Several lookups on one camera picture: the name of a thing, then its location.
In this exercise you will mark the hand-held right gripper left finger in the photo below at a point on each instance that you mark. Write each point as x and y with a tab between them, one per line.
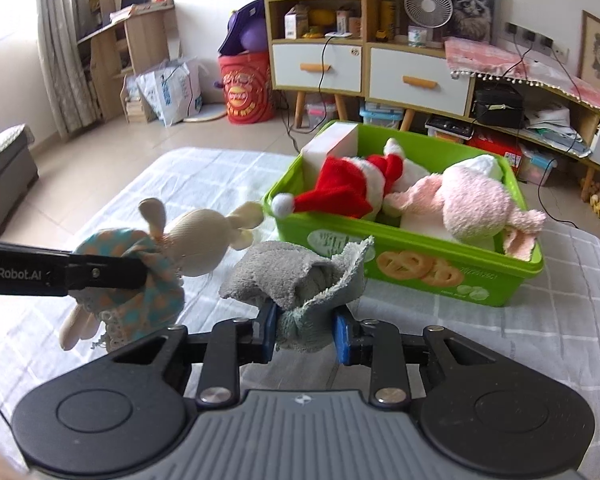
270	332

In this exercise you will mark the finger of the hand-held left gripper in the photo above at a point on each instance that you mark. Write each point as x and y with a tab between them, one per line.
110	272

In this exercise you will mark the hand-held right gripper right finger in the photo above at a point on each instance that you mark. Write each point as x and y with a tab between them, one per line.
341	335

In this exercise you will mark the grey towel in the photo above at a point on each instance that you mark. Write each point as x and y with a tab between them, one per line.
290	275

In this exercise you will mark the beige rabbit doll patterned dress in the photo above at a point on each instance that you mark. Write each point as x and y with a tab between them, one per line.
195	245

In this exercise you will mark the green plastic box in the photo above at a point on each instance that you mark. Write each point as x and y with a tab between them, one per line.
415	280

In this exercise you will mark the red santa plush doll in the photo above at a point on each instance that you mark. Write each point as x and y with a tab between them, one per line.
350	185

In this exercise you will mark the pink plush toy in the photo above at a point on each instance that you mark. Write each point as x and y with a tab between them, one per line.
475	205

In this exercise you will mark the white foam block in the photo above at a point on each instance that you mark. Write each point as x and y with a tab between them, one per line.
330	145

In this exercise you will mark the grey ottoman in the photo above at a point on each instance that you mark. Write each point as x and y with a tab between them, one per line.
5	180

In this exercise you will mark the white round base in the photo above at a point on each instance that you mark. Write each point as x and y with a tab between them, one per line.
205	112

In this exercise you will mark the white paper shopping bag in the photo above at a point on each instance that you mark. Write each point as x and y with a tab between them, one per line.
172	92

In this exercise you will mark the clear storage box blue lid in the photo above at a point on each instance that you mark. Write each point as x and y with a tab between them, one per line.
380	116

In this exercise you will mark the clear storage box pink contents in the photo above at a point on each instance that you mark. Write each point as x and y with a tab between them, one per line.
320	112

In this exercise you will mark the red printed bucket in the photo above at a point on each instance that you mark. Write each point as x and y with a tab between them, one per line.
245	90

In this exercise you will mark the patterned curtain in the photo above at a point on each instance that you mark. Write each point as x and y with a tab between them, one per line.
62	50

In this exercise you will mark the clear storage box dark lid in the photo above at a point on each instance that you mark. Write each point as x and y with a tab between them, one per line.
450	127

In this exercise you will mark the wooden desk shelf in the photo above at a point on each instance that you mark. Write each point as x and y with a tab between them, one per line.
130	35

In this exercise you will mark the red storage box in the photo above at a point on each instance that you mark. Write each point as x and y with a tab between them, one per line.
495	147

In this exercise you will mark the wooden shelf cabinet white drawers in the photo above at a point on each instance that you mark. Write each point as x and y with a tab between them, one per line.
415	85

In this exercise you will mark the black bag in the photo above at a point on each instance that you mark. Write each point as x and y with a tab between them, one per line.
497	105

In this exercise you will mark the purple bag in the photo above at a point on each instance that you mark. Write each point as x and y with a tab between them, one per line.
250	27

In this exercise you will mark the small milk carton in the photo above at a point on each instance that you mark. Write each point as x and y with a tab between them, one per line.
295	22

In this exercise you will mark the yellow can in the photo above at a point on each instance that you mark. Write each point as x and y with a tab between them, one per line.
387	20

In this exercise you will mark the pink tasselled tablecloth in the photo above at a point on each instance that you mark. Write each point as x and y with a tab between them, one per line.
530	72

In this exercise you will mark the small white desk fan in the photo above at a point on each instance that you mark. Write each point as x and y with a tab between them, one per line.
428	7

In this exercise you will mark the cat picture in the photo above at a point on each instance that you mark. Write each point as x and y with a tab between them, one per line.
472	12

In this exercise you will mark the white power strip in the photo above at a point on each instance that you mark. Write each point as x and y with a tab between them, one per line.
537	40

